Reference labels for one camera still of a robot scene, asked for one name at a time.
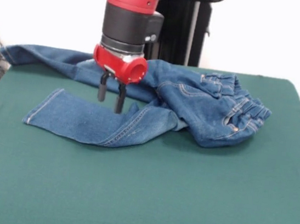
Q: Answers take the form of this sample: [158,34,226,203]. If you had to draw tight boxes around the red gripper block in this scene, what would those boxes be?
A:
[85,43,150,117]

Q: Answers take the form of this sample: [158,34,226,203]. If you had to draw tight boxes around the blue denim jeans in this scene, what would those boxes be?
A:
[0,38,278,169]

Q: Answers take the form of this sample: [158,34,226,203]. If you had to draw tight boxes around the dark green table cloth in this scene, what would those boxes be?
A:
[0,41,300,224]

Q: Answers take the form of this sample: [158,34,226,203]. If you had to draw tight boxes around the black robot pedestal stand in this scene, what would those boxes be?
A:
[143,0,228,71]

